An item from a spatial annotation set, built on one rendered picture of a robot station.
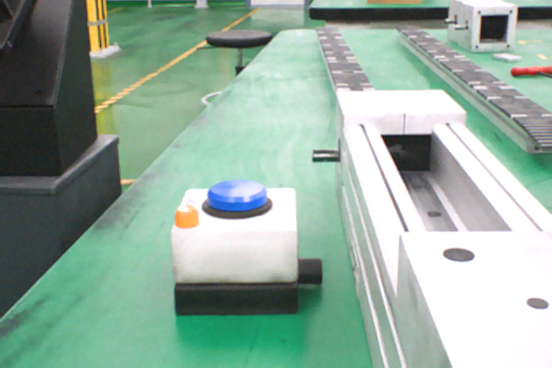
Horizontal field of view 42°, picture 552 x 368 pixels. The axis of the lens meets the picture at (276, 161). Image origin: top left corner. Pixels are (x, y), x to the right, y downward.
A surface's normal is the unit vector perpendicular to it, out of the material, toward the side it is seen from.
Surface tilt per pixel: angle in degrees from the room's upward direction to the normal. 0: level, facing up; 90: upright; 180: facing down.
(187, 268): 90
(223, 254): 90
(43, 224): 90
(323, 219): 0
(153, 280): 0
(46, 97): 45
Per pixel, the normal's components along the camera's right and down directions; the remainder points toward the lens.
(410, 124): -0.01, 0.29
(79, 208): 0.99, 0.02
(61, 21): -0.03, -0.47
